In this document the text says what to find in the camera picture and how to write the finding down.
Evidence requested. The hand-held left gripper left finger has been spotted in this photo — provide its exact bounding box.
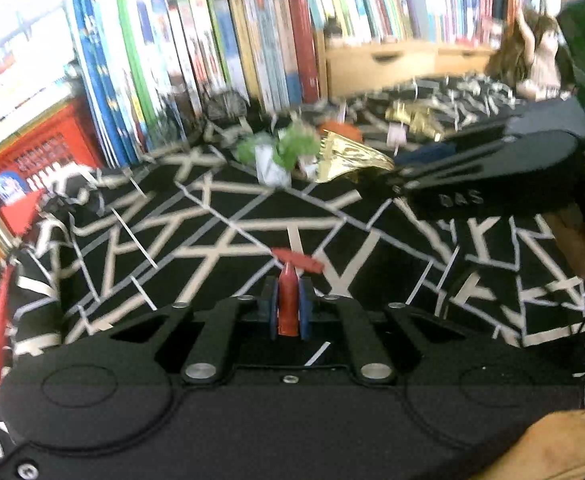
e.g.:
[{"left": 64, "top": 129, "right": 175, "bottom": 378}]
[{"left": 72, "top": 279, "right": 279, "bottom": 387}]

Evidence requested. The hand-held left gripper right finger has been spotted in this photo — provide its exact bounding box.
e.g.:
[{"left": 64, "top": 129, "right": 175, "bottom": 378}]
[{"left": 298, "top": 276, "right": 504, "bottom": 387}]

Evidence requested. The brown haired doll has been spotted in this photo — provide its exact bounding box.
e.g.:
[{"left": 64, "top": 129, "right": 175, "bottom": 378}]
[{"left": 487, "top": 0, "right": 575, "bottom": 101}]

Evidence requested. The black white patterned blanket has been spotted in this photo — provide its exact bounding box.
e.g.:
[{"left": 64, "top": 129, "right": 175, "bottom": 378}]
[{"left": 0, "top": 72, "right": 585, "bottom": 461}]

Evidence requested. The row of tall upright books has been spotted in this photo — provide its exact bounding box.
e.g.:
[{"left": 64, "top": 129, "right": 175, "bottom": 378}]
[{"left": 70, "top": 0, "right": 323, "bottom": 168}]

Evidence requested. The black model bicycle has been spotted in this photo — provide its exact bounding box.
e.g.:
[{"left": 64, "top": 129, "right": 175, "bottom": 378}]
[{"left": 152, "top": 85, "right": 250, "bottom": 141}]

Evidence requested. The stack of flat books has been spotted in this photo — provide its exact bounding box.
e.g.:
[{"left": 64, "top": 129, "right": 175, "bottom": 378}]
[{"left": 0, "top": 77, "right": 80, "bottom": 161}]

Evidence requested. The white blue packet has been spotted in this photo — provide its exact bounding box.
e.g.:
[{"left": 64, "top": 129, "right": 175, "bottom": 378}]
[{"left": 255, "top": 145, "right": 293, "bottom": 187}]

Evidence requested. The orange snack packet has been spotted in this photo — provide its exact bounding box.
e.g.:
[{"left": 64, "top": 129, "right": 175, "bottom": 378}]
[{"left": 319, "top": 119, "right": 364, "bottom": 142}]

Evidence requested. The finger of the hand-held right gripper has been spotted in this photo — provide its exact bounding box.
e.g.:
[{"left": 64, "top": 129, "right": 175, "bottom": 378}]
[
  {"left": 366, "top": 136, "right": 512, "bottom": 197},
  {"left": 441, "top": 116, "right": 519, "bottom": 144}
]

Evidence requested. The person's right forearm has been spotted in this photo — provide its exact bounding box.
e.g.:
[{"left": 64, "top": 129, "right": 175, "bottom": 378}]
[{"left": 542, "top": 202, "right": 585, "bottom": 283}]

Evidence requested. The red plastic crate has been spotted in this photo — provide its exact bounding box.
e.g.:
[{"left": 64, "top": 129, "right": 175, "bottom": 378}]
[{"left": 0, "top": 97, "right": 106, "bottom": 211}]

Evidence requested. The green plastic wrapper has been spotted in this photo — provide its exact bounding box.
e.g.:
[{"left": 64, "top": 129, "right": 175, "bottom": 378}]
[{"left": 277, "top": 122, "right": 320, "bottom": 172}]

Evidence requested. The red snack wrapper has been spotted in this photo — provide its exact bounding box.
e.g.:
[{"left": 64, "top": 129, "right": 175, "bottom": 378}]
[{"left": 271, "top": 247, "right": 323, "bottom": 337}]

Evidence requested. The window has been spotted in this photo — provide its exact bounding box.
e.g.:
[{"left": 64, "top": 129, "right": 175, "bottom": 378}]
[{"left": 0, "top": 0, "right": 80, "bottom": 86}]

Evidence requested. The clear green wrapper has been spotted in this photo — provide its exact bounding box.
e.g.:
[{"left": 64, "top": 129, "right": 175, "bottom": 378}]
[{"left": 235, "top": 135, "right": 268, "bottom": 162}]

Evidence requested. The gold foil wrapper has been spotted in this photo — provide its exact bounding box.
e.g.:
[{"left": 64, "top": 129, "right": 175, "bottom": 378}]
[{"left": 315, "top": 130, "right": 395, "bottom": 183}]

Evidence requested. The small gold snack wrapper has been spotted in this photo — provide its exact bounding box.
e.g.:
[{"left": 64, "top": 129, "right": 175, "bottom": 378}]
[
  {"left": 386, "top": 102, "right": 423, "bottom": 126},
  {"left": 407, "top": 112, "right": 445, "bottom": 142}
]

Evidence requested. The wooden desk shelf with drawers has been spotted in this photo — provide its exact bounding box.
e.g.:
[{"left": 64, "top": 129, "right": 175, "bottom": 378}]
[{"left": 322, "top": 37, "right": 498, "bottom": 97}]

